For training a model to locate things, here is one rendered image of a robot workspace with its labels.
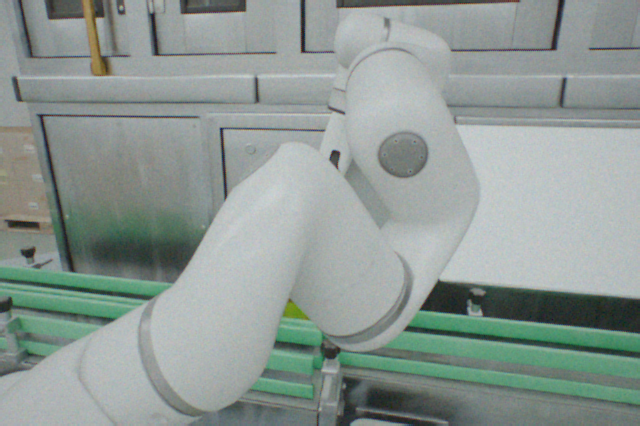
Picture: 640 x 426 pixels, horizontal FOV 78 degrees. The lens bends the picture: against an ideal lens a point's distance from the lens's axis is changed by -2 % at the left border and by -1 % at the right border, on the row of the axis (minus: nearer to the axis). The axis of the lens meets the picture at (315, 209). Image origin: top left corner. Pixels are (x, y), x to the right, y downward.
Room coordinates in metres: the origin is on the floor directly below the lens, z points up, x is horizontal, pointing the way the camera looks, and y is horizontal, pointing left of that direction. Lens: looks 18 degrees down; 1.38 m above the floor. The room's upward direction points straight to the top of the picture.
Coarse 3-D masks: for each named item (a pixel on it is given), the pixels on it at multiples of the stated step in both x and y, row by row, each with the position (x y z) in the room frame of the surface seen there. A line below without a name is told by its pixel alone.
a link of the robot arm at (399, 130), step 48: (384, 96) 0.30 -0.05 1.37; (432, 96) 0.31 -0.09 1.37; (384, 144) 0.29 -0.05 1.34; (432, 144) 0.29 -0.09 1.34; (384, 192) 0.32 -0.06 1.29; (432, 192) 0.30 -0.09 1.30; (480, 192) 0.33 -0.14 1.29; (432, 240) 0.30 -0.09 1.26; (432, 288) 0.28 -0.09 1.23; (384, 336) 0.25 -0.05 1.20
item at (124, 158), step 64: (64, 0) 0.95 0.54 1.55; (128, 0) 0.90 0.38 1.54; (192, 0) 0.89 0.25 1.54; (256, 0) 0.86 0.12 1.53; (320, 0) 0.84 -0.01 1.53; (384, 0) 0.81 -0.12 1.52; (448, 0) 0.79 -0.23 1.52; (512, 0) 0.77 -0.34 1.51; (576, 0) 0.73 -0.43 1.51; (64, 64) 0.94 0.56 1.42; (128, 64) 0.90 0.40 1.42; (192, 64) 0.87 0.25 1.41; (256, 64) 0.84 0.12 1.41; (320, 64) 0.82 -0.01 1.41; (512, 64) 0.75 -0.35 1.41; (576, 64) 0.73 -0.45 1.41; (64, 128) 0.95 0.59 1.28; (128, 128) 0.92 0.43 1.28; (192, 128) 0.89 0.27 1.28; (64, 192) 0.96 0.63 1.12; (128, 192) 0.92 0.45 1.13; (192, 192) 0.89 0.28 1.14; (64, 256) 0.96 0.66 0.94; (128, 256) 0.93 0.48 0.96; (192, 256) 0.89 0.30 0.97; (576, 320) 0.72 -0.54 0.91
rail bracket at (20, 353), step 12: (0, 300) 0.62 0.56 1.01; (12, 300) 0.64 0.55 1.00; (0, 312) 0.62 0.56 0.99; (0, 324) 0.62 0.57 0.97; (12, 324) 0.63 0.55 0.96; (12, 336) 0.63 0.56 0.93; (12, 348) 0.62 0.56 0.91; (24, 348) 0.64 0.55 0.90; (12, 360) 0.62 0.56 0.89; (24, 360) 0.63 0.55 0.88
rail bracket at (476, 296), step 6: (474, 294) 0.65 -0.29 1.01; (480, 294) 0.65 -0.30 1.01; (474, 300) 0.65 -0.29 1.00; (480, 300) 0.65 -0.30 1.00; (468, 306) 0.69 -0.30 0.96; (474, 306) 0.65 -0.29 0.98; (480, 306) 0.66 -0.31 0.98; (468, 312) 0.66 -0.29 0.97; (474, 312) 0.65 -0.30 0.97; (480, 312) 0.65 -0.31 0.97
